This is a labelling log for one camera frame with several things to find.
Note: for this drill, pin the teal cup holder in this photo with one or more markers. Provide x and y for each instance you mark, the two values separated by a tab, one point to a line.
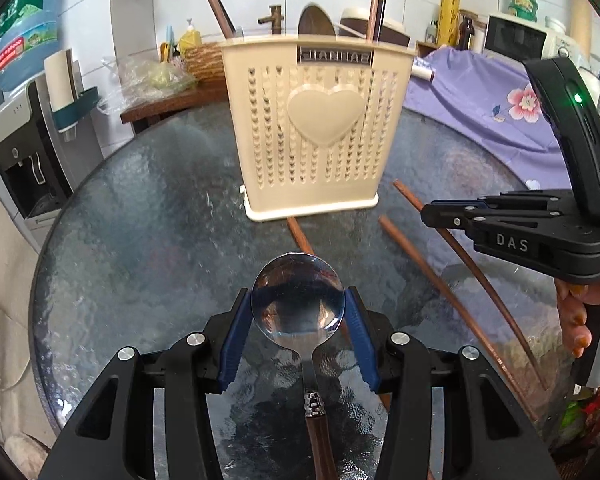
75	110

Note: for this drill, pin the brown white rice cooker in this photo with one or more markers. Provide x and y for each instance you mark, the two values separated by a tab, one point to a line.
395	30

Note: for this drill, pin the brown wooden chopstick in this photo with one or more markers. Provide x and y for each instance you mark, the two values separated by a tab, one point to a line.
375	5
215	2
480	285
455	312
300	236

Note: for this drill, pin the blue water jug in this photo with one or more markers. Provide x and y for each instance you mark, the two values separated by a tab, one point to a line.
25	25

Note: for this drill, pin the yellow roll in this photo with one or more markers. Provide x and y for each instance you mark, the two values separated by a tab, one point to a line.
449	15

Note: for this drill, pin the woven pattern basin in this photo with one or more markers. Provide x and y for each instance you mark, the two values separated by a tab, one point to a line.
205	62

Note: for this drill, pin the beige cloth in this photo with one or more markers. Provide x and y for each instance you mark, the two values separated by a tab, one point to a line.
0	270

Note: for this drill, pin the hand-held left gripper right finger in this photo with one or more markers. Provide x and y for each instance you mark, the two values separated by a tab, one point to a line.
362	340

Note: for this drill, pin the bronze bamboo faucet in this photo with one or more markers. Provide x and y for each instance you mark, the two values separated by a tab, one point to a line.
275	17

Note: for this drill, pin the wooden box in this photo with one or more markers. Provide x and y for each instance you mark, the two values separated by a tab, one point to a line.
425	49

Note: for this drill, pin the white microwave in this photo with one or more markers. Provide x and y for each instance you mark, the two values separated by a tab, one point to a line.
515	37

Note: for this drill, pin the light blue toothbrush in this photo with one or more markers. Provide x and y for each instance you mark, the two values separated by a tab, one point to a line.
170	35

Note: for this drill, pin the white jar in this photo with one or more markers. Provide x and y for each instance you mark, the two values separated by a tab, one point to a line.
556	26

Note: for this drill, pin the beige plastic utensil holder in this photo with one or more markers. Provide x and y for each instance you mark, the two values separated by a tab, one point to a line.
322	115

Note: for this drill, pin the colourful plastic bag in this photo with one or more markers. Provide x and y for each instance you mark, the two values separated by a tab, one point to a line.
587	425

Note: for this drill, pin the purple floral cloth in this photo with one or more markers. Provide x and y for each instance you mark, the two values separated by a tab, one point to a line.
480	125

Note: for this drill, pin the brown glass bottle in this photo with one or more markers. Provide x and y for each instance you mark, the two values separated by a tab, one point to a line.
466	32

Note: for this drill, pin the person's right hand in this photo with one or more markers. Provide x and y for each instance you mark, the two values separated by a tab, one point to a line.
572	320

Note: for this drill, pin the clear plastic bag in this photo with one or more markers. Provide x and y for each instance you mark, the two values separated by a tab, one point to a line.
140	80

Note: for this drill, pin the white paper cup stack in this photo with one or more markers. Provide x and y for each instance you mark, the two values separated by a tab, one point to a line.
59	80

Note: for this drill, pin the wooden vanity cabinet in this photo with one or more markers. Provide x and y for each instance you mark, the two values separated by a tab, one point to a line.
170	102

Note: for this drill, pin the tan cardboard tube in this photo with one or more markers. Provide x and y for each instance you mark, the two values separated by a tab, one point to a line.
578	15

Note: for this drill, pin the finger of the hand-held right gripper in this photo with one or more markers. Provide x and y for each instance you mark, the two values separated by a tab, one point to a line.
525	200
455	219

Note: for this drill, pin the grey water dispenser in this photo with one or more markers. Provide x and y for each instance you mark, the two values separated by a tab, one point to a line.
10	120

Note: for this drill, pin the yellow soap pump bottle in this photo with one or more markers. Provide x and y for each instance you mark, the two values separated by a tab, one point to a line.
190	40

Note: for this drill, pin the small clear bottle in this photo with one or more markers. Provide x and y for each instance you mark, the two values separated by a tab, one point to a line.
431	32

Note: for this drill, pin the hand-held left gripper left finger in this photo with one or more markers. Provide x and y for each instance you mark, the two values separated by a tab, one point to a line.
232	345

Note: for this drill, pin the round glass table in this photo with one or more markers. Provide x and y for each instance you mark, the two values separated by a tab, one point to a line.
155	260

